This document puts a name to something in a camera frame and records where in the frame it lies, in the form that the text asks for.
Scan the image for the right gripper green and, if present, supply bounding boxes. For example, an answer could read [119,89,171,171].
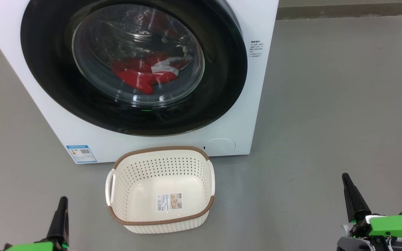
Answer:
[337,173,402,251]

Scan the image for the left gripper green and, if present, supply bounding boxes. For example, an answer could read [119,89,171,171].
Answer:
[0,196,69,251]

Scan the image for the black round glass washer door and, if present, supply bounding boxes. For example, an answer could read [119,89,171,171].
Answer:
[20,0,248,137]

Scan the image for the plain red garment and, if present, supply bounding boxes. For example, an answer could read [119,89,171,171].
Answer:
[112,59,157,95]

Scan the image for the red garment with white stripes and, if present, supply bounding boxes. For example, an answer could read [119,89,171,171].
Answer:
[150,52,192,84]

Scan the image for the white printed product tag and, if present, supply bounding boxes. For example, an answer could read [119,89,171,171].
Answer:
[156,193,183,212]

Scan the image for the cream perforated laundry basket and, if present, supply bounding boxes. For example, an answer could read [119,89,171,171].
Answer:
[105,146,216,234]

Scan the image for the white front-load washing machine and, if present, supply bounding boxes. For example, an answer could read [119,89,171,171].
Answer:
[0,0,280,164]

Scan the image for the stainless steel washer drum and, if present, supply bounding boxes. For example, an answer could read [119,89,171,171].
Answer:
[72,4,205,107]

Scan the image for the blue energy label sticker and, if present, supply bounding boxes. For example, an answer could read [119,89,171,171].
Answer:
[66,145,97,163]

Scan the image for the round drain filter cover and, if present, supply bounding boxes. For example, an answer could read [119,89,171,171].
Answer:
[202,138,236,155]

